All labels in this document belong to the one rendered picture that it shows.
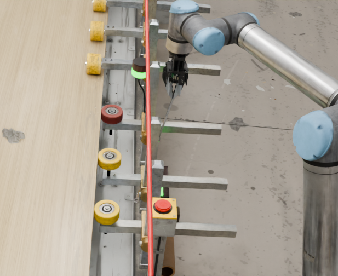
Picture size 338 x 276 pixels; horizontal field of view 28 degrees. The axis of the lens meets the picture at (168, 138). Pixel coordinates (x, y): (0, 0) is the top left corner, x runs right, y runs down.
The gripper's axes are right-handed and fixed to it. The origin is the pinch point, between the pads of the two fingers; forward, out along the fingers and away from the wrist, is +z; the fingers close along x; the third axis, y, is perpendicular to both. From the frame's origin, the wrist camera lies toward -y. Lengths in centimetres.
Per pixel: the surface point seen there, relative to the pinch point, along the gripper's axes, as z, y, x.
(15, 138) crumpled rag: 10, 17, -53
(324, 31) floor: 98, -233, 131
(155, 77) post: -9.0, 3.8, -7.1
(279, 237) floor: 101, -28, 64
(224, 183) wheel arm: 19.9, 24.1, 19.2
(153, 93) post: -2.1, 3.7, -7.3
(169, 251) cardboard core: 93, -10, 9
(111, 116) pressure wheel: 10.6, 1.4, -21.2
